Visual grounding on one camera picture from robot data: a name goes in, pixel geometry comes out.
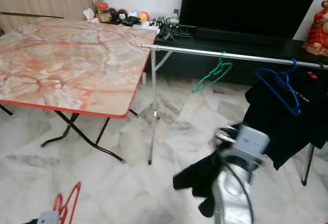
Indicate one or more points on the jar with red lid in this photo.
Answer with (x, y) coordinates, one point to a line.
(103, 13)

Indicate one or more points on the black soundbar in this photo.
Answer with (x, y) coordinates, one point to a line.
(236, 34)

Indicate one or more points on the red laughing Buddha statue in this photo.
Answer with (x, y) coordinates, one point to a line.
(318, 29)

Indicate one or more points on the navy shirt white lettering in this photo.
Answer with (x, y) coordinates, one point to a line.
(307, 121)

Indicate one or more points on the black shirt green print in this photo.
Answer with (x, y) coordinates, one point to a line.
(200, 178)

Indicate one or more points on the orange yellow round figurine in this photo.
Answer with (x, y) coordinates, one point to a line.
(143, 16)

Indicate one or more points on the blue plastic hanger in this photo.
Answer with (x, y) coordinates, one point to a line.
(293, 103)

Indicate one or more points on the silver metal clothes rack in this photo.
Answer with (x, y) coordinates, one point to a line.
(195, 52)

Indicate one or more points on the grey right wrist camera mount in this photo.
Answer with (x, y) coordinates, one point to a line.
(253, 144)

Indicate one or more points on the clear plastic bottle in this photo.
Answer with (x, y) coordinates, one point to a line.
(175, 17)

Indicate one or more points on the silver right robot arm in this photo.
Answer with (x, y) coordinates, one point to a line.
(230, 198)

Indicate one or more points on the black white round figurine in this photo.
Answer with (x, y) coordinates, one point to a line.
(123, 15)

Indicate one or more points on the red plastic hanger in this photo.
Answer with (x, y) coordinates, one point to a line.
(76, 196)

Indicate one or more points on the black flat television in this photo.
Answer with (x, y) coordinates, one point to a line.
(246, 3)

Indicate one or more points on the black remote control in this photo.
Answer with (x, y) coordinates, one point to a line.
(167, 32)

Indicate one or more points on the pink tissue pack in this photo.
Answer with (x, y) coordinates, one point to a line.
(90, 18)

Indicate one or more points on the small black white figurine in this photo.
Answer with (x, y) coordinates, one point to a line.
(159, 22)

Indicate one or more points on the black folding table leg frame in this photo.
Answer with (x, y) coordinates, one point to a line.
(92, 137)

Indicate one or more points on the white paper stack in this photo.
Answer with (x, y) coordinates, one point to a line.
(149, 25)

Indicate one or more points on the green plastic hanger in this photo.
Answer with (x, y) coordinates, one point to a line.
(219, 70)

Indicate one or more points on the black red round figurine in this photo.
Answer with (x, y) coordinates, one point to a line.
(114, 15)

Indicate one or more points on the marble table with red edge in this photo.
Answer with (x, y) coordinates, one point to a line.
(77, 65)

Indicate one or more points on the light wooden cabinet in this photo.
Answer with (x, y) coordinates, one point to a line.
(41, 8)

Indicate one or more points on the white blue round figurine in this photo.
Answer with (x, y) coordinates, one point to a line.
(133, 14)

